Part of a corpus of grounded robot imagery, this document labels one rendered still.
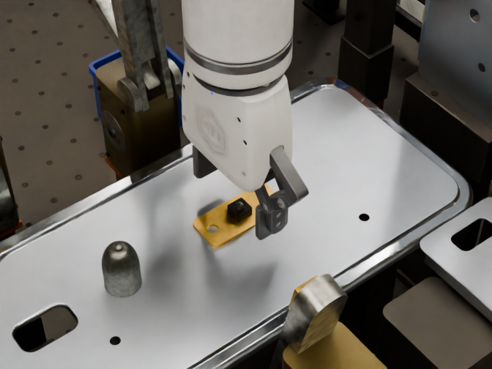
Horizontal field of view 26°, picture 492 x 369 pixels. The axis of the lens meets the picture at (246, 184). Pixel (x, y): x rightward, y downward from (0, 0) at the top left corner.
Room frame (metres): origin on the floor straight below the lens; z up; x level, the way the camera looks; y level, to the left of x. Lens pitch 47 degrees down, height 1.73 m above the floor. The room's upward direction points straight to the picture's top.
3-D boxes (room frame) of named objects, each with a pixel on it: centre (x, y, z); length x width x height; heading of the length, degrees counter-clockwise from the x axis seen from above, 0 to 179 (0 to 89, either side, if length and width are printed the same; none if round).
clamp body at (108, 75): (0.78, 0.11, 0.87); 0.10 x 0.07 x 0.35; 37
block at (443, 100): (0.79, -0.21, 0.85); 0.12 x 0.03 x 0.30; 37
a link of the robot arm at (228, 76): (0.64, 0.01, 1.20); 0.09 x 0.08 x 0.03; 37
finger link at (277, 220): (0.60, -0.03, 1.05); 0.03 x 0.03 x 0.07; 37
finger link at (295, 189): (0.60, -0.02, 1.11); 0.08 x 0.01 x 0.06; 37
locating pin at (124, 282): (0.56, 0.11, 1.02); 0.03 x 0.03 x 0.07
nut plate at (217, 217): (0.64, 0.01, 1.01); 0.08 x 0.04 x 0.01; 127
